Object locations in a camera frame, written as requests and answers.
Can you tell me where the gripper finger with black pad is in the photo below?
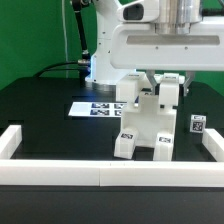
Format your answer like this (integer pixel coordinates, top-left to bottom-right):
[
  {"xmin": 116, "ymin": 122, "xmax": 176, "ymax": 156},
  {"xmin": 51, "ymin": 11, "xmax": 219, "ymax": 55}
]
[
  {"xmin": 146, "ymin": 70, "xmax": 157, "ymax": 94},
  {"xmin": 183, "ymin": 71, "xmax": 195, "ymax": 96}
]

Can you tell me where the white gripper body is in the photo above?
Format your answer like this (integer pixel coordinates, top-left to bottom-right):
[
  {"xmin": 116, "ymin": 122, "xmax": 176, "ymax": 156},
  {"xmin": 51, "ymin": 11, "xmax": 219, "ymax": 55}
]
[{"xmin": 110, "ymin": 0, "xmax": 224, "ymax": 71}]

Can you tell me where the white chair back frame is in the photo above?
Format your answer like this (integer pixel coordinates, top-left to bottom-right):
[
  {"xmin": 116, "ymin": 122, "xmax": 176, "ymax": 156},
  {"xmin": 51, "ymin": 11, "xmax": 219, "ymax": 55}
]
[{"xmin": 116, "ymin": 72, "xmax": 185, "ymax": 106}]

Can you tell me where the white chair seat part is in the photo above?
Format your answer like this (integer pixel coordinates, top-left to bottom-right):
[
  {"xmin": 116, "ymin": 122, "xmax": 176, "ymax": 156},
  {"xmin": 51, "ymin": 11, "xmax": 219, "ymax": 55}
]
[{"xmin": 113, "ymin": 91, "xmax": 178, "ymax": 162}]

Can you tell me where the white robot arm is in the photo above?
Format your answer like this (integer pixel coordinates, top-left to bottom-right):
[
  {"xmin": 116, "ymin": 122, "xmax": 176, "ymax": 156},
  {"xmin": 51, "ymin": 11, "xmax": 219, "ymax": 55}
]
[{"xmin": 85, "ymin": 0, "xmax": 224, "ymax": 90}]

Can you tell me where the white tagged cube far right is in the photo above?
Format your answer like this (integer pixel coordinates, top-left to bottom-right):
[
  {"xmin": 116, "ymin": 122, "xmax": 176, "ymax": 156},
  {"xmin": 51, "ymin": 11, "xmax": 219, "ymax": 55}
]
[{"xmin": 190, "ymin": 115, "xmax": 206, "ymax": 133}]

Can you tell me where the white marker base sheet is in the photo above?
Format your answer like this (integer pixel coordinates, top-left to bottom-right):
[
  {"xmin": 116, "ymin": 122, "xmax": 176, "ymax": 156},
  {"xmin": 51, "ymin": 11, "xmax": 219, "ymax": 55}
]
[{"xmin": 68, "ymin": 102, "xmax": 126, "ymax": 118}]

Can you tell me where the black cable post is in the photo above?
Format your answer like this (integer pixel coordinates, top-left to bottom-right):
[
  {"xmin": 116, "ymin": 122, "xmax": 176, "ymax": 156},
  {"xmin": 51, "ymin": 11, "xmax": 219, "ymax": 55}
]
[{"xmin": 71, "ymin": 0, "xmax": 91, "ymax": 87}]

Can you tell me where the black thick cable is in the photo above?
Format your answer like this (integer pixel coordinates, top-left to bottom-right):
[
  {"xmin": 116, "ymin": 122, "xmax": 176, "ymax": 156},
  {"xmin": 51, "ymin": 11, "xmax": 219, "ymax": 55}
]
[{"xmin": 32, "ymin": 60, "xmax": 91, "ymax": 78}]

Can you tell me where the thin white cable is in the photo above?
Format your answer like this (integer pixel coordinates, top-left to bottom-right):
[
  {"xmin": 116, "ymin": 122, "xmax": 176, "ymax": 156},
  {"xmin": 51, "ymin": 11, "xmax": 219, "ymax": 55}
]
[{"xmin": 61, "ymin": 0, "xmax": 70, "ymax": 78}]

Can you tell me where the white U-shaped fence wall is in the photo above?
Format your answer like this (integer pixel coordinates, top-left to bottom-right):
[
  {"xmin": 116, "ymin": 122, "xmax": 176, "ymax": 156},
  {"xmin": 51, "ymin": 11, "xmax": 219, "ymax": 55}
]
[{"xmin": 0, "ymin": 125, "xmax": 224, "ymax": 187}]

